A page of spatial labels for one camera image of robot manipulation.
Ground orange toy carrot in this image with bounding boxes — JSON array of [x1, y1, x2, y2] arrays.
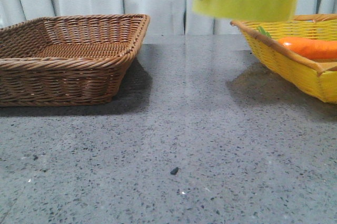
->
[[257, 26, 337, 60]]

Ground brown wicker basket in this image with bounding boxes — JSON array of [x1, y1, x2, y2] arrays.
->
[[1, 14, 150, 107]]

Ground yellow woven basket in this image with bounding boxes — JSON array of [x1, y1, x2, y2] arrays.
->
[[231, 14, 336, 104]]

